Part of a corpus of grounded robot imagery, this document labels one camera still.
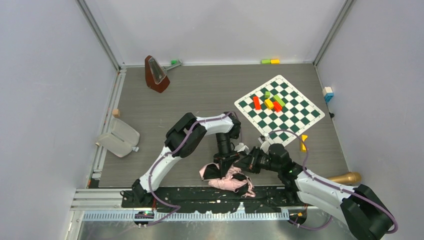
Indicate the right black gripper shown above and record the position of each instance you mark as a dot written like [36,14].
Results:
[250,161]

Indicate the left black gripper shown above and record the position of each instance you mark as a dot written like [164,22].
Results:
[224,158]

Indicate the pink and black folding umbrella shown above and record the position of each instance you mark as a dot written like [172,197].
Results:
[233,180]

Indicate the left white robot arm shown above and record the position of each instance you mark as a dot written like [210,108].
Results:
[181,141]

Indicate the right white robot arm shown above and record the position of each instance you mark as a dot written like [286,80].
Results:
[359,208]

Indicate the yellow block on table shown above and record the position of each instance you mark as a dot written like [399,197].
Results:
[303,147]

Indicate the long red block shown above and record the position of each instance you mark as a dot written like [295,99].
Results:
[256,102]

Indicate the small red block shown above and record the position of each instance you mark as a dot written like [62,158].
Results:
[277,107]

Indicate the yellow block on chessboard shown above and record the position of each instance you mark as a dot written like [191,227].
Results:
[268,103]

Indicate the green white chessboard mat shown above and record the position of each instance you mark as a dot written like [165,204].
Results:
[298,115]

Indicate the long green block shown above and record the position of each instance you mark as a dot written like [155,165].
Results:
[279,100]

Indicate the blue and white block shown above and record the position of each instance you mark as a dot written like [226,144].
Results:
[327,93]

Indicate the brown wooden metronome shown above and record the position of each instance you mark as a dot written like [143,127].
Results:
[155,76]

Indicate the small wooden cube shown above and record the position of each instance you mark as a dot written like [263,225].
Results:
[116,113]

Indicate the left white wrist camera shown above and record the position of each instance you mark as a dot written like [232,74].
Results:
[241,147]

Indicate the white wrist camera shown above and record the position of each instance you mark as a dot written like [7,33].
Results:
[265,142]
[241,147]

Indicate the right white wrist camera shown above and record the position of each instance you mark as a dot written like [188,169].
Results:
[265,142]

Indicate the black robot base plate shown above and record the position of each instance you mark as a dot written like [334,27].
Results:
[268,199]

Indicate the yellow block at wall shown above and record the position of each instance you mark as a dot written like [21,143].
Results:
[275,61]

